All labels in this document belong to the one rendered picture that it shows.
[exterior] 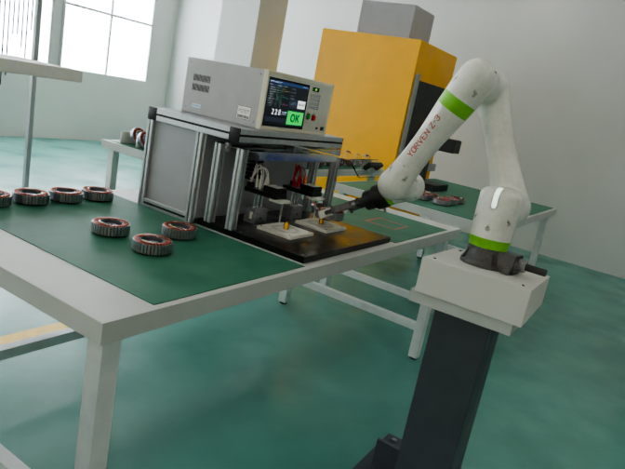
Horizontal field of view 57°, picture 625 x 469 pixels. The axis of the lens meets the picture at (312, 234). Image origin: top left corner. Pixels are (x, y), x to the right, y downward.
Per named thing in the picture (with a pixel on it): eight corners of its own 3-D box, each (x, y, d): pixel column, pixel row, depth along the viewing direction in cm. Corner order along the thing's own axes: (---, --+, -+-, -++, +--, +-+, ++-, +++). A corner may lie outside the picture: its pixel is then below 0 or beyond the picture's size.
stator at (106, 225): (119, 227, 182) (121, 216, 181) (136, 237, 175) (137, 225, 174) (84, 227, 175) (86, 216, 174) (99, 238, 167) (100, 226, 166)
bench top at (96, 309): (458, 237, 300) (460, 228, 299) (99, 346, 116) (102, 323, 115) (300, 191, 350) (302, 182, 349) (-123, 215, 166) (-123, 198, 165)
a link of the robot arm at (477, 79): (510, 76, 181) (480, 55, 186) (499, 69, 171) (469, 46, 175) (472, 124, 188) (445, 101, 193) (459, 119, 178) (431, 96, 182)
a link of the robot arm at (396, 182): (470, 123, 188) (445, 103, 192) (458, 118, 178) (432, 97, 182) (402, 207, 202) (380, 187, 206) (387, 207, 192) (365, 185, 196)
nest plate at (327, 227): (345, 230, 232) (346, 227, 232) (325, 234, 220) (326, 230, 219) (314, 220, 240) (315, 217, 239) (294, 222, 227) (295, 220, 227)
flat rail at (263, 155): (336, 162, 245) (338, 154, 244) (243, 160, 193) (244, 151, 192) (334, 161, 245) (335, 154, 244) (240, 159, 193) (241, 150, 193)
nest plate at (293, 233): (312, 235, 212) (313, 233, 212) (289, 240, 199) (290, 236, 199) (281, 224, 219) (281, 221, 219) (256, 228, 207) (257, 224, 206)
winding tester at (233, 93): (325, 135, 237) (334, 85, 233) (259, 129, 201) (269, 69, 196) (252, 118, 257) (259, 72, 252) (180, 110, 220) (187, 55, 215)
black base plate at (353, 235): (389, 242, 236) (391, 236, 235) (302, 263, 182) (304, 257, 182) (297, 212, 259) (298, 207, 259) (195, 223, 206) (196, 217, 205)
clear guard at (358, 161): (387, 177, 231) (390, 162, 230) (359, 178, 211) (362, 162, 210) (320, 159, 248) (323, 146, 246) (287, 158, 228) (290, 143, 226)
